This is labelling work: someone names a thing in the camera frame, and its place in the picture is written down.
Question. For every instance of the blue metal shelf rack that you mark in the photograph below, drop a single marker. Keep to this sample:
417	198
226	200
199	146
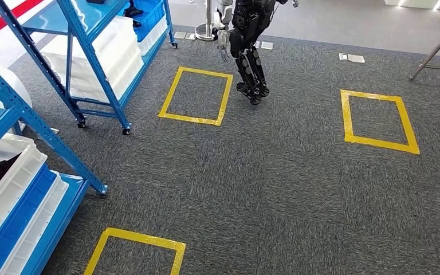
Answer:
91	57
34	121

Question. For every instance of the yellow floor tape square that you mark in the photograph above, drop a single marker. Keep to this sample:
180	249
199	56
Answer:
379	142
140	238
193	119

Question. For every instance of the black and silver humanoid robot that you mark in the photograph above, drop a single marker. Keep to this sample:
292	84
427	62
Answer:
248	22

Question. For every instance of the white plastic crate stack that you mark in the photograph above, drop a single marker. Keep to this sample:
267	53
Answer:
117	57

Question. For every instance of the blue plastic crate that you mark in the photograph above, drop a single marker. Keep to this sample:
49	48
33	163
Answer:
22	216
148	19

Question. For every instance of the white car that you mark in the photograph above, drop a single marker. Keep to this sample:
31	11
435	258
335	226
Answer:
0	87

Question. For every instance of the white low platform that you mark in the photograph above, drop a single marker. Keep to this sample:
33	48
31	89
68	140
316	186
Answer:
417	3

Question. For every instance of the chrome barrier stanchion post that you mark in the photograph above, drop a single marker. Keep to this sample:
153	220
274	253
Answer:
207	22

